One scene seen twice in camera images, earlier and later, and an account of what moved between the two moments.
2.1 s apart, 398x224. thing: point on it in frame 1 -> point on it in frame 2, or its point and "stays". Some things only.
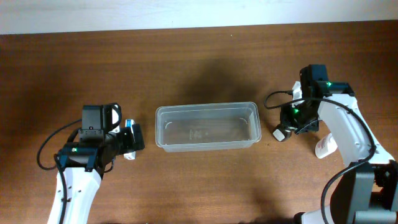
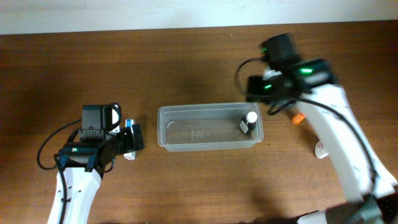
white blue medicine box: x=130 y=155 stays
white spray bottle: x=325 y=146 stays
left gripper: x=129 y=145 stays
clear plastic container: x=205 y=126 stays
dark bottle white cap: x=282 y=132 -> x=250 y=119
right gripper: x=286 y=119 -> x=257 y=86
